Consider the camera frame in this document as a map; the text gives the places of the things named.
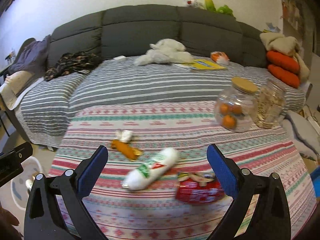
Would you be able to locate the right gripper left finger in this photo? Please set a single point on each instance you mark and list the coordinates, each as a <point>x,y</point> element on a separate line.
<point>43,217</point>

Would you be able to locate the plastic jar of seeds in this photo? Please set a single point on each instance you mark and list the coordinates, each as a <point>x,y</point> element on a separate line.
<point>270,104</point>

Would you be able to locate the purple jacket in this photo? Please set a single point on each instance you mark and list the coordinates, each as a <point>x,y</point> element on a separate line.
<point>33,58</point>

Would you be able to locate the blue plastic stool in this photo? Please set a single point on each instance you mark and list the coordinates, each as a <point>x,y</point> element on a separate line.
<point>315,177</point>

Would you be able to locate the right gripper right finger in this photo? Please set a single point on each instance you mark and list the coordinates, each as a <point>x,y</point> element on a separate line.
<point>271,217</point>

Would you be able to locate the orange cushion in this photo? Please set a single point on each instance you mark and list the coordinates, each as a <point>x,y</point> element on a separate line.
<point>283,61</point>
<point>285,76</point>

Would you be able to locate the white plush toy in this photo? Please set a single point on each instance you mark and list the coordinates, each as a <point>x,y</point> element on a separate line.
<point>165,51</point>

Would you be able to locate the orange white snack bag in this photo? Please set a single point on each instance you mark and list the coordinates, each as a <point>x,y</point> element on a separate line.
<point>219,57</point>

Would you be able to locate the grey sofa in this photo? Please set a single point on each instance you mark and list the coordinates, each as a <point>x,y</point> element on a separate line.
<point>129,30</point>

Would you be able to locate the green frog plush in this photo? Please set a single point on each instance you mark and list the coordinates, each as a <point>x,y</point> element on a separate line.
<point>226,10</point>

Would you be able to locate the beige blanket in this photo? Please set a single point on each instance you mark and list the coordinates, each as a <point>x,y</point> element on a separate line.
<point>288,46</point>

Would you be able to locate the tangerine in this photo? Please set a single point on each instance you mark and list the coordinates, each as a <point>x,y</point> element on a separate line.
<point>236,109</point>
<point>229,122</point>
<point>224,108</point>

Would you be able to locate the yellow book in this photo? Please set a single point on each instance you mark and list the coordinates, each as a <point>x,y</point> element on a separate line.
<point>201,65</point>

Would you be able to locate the upper orange cushion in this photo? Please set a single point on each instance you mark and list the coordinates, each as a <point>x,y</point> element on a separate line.
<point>283,61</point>

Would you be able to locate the grey striped quilt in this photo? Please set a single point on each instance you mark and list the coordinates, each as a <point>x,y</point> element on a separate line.
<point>47,109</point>

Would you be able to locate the orange peel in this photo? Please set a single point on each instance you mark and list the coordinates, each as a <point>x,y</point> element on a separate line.
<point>127,150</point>

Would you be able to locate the lower orange cushion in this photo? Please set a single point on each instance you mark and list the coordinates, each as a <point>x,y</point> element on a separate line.
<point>285,76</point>

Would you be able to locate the patterned tablecloth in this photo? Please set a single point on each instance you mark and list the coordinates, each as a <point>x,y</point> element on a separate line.
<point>150,145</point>

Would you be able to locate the red milk can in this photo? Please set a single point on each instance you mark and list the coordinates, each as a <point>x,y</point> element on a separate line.
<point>198,188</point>

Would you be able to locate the white trash bin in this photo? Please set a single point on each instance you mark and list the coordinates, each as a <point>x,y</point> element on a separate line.
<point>21,185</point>

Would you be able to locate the white yogurt bottle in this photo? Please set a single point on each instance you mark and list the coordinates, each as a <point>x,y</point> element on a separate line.
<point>146,173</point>

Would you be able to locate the grey floor cushion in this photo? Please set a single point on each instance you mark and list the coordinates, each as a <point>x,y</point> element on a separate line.
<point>303,135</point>

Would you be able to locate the white charger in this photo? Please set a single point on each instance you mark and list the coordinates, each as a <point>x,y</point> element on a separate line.
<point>119,58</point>

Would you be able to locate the dark plaid shirt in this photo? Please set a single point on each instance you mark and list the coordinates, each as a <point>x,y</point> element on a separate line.
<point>69,63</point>

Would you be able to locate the yellow green plush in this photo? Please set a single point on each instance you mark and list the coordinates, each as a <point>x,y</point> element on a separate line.
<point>209,5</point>

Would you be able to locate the cream pillow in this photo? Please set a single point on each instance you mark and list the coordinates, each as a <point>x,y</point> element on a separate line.
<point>13,86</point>

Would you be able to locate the white tissue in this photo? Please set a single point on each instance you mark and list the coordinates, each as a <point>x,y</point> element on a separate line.
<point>124,135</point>

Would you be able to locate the glass jar with cork lid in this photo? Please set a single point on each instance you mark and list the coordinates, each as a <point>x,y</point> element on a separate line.
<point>241,92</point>

